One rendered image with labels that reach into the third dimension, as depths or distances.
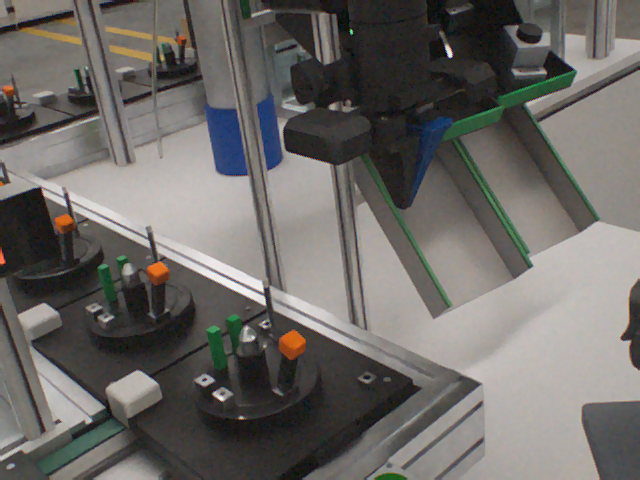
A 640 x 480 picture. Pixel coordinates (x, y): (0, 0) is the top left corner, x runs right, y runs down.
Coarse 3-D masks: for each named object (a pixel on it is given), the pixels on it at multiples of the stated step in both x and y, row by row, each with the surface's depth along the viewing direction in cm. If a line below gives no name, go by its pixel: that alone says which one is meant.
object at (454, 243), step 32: (352, 160) 95; (448, 160) 100; (384, 192) 92; (448, 192) 100; (480, 192) 97; (384, 224) 94; (416, 224) 96; (448, 224) 98; (480, 224) 99; (416, 256) 91; (448, 256) 96; (480, 256) 97; (512, 256) 96; (416, 288) 93; (448, 288) 94; (480, 288) 95
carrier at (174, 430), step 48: (240, 336) 83; (144, 384) 87; (192, 384) 86; (240, 384) 85; (336, 384) 86; (384, 384) 85; (144, 432) 83; (192, 432) 82; (240, 432) 81; (288, 432) 80; (336, 432) 79
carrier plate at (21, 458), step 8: (8, 456) 82; (16, 456) 82; (24, 456) 82; (0, 464) 81; (8, 464) 81; (16, 464) 81; (24, 464) 81; (32, 464) 80; (0, 472) 80; (8, 472) 80; (16, 472) 80; (24, 472) 79; (32, 472) 79; (40, 472) 79
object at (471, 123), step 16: (288, 16) 96; (304, 16) 93; (336, 16) 88; (432, 16) 93; (288, 32) 97; (304, 32) 94; (304, 48) 95; (432, 48) 95; (464, 96) 93; (448, 112) 90; (464, 112) 90; (480, 112) 91; (496, 112) 88; (448, 128) 85; (464, 128) 87; (480, 128) 89
